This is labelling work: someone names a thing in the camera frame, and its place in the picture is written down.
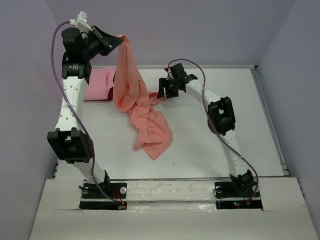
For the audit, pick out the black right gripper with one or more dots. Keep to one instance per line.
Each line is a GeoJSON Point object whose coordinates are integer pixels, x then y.
{"type": "Point", "coordinates": [163, 82]}

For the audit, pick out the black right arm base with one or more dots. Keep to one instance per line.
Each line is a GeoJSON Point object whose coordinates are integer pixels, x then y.
{"type": "Point", "coordinates": [228, 199]}

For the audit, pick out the white foam front panel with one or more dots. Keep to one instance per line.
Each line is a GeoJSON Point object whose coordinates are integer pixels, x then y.
{"type": "Point", "coordinates": [173, 210]}

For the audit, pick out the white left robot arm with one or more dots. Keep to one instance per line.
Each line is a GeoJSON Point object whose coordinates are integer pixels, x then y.
{"type": "Point", "coordinates": [70, 139]}

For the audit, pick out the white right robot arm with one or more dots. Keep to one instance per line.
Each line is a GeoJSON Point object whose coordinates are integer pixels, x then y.
{"type": "Point", "coordinates": [221, 120]}

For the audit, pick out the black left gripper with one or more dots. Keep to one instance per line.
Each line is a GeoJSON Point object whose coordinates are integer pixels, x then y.
{"type": "Point", "coordinates": [108, 42]}

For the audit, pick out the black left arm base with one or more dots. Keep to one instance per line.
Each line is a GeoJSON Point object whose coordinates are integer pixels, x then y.
{"type": "Point", "coordinates": [112, 200]}

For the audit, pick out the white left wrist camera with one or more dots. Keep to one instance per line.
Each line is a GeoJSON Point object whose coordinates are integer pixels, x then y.
{"type": "Point", "coordinates": [81, 22]}

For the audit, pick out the salmon orange t-shirt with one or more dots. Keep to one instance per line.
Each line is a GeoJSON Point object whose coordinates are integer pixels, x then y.
{"type": "Point", "coordinates": [130, 95]}

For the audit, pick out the folded pink t-shirt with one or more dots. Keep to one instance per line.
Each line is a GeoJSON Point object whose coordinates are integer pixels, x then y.
{"type": "Point", "coordinates": [97, 87]}

